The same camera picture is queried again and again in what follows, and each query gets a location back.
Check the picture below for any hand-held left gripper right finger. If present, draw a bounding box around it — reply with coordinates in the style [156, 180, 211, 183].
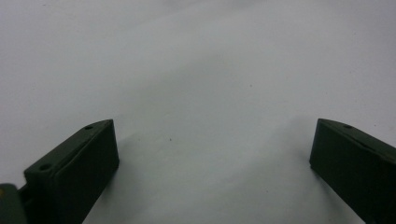
[308, 118, 396, 224]

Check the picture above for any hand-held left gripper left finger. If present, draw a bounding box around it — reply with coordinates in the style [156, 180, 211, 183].
[18, 119, 120, 224]

